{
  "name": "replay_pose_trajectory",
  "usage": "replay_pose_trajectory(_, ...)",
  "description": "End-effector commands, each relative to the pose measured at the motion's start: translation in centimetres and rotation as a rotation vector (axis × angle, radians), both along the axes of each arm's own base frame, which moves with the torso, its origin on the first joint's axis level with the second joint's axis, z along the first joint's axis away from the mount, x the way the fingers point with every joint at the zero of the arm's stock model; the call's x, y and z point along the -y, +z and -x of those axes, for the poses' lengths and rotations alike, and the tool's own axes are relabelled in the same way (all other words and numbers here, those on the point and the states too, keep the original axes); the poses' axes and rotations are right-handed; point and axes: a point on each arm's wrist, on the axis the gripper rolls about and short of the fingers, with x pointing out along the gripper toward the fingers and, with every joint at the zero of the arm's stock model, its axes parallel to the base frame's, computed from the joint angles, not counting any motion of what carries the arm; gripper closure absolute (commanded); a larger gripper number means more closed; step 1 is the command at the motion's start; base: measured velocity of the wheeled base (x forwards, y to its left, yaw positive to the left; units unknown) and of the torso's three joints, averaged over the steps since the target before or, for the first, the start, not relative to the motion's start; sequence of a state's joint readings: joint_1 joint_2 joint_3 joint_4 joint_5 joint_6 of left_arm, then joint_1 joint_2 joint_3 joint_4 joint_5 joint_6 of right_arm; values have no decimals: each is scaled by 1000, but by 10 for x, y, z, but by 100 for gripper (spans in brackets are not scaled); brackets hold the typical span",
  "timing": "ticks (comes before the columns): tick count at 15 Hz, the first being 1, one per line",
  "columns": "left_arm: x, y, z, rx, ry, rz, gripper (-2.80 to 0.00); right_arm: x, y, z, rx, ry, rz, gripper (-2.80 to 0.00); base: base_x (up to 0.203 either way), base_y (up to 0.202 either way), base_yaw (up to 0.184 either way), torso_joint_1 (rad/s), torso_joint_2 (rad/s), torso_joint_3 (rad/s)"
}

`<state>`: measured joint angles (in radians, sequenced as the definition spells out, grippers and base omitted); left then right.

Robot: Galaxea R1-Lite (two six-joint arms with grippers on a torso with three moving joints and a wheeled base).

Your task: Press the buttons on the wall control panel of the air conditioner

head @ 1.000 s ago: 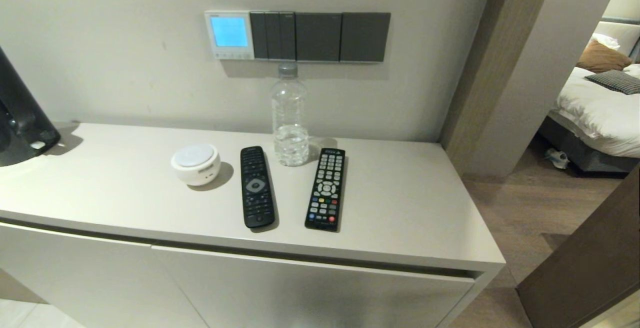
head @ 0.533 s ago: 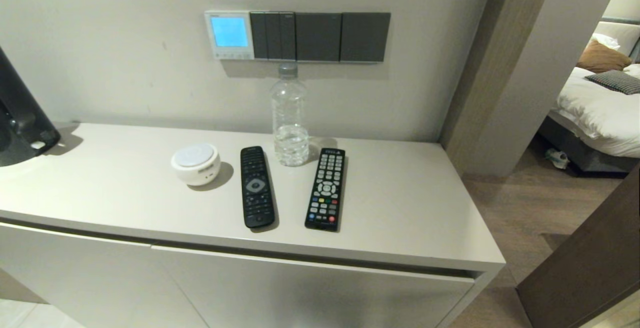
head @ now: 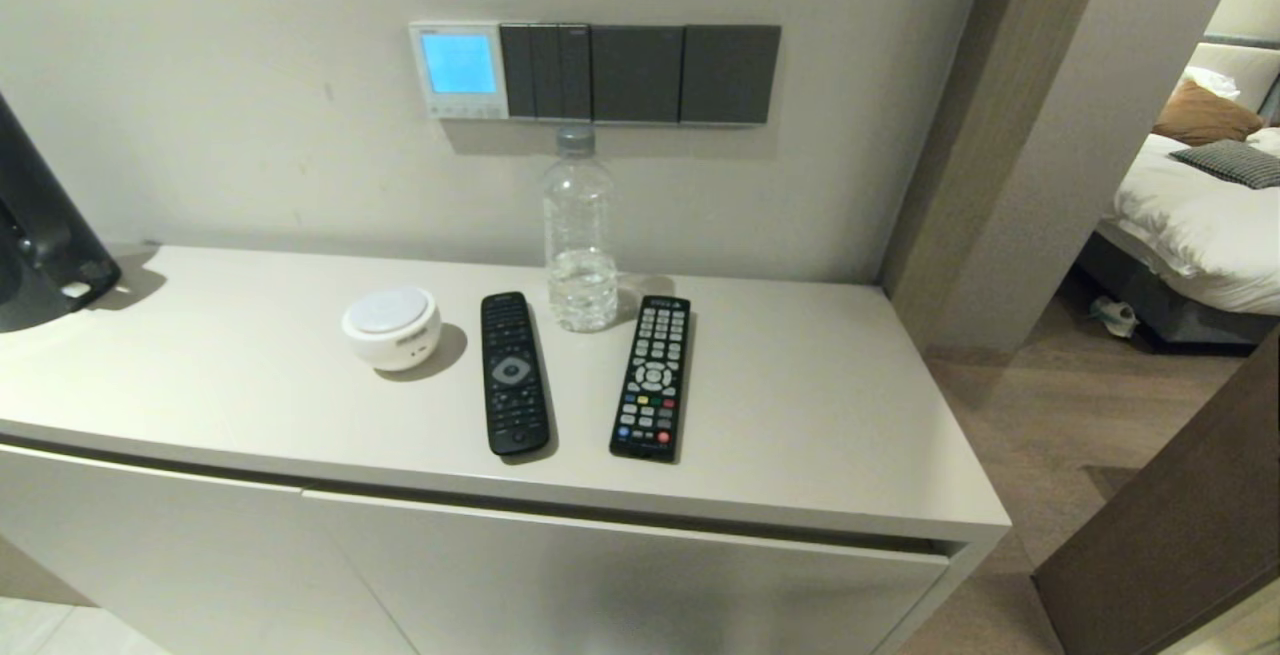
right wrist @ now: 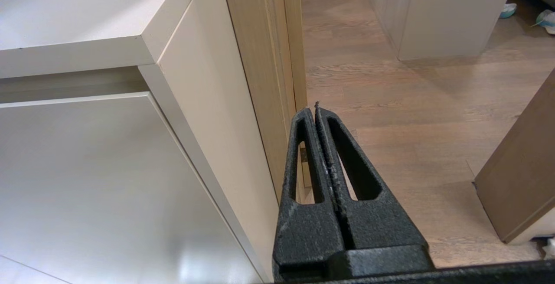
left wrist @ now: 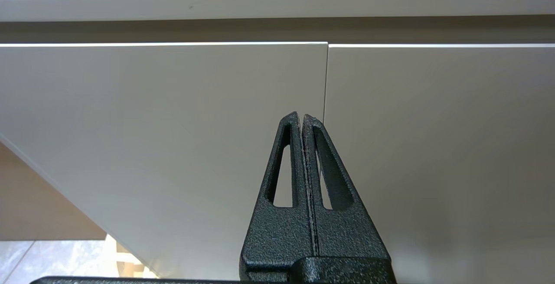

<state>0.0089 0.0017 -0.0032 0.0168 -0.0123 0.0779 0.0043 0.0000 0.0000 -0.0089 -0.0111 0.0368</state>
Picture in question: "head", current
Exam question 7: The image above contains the black remote with coloured buttons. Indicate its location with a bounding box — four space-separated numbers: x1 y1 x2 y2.
609 295 692 463

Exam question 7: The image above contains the white wall thermostat panel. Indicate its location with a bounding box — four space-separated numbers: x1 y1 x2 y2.
408 22 509 122

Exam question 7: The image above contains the light wood door panel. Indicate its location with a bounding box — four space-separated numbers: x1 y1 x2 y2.
880 0 1119 351

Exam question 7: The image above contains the clear plastic water bottle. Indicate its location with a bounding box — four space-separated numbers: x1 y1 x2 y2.
542 125 620 334

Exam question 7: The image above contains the black remote with grey pad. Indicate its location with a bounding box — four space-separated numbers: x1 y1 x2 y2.
480 291 552 457

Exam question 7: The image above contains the beige cabinet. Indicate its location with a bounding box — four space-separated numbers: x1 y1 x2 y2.
0 243 1011 655

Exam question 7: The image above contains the white round smart speaker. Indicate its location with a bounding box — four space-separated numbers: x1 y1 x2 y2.
342 286 443 373

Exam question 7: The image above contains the beige cabinet door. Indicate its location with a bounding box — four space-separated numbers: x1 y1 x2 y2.
0 443 419 655
303 490 949 655

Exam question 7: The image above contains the white teal slipper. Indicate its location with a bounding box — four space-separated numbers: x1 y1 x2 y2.
1090 295 1141 339

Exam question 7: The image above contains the dark grey bed base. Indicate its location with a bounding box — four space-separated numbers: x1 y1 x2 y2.
1075 230 1280 351

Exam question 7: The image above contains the bed with white duvet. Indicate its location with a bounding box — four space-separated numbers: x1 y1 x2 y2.
1097 127 1280 317

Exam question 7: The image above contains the dark brown wooden door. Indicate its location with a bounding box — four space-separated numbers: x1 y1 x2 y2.
1032 330 1280 655

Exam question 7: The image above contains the brown pillow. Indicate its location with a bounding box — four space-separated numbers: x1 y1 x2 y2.
1152 77 1266 147

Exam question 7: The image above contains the black electric kettle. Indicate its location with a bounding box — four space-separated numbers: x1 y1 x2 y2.
0 93 122 334

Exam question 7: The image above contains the checkered grey pillow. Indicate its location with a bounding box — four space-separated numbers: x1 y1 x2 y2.
1170 140 1280 190

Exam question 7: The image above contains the white pillow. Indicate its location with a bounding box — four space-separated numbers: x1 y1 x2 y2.
1186 42 1280 104

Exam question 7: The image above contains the grey headboard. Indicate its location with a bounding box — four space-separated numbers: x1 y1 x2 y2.
1203 32 1280 126

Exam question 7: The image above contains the grey single switch panel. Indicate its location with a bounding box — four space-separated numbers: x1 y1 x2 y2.
591 25 686 126
681 25 783 127

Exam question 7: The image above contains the grey triple rocker switch panel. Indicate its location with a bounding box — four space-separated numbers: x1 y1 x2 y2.
499 24 593 123

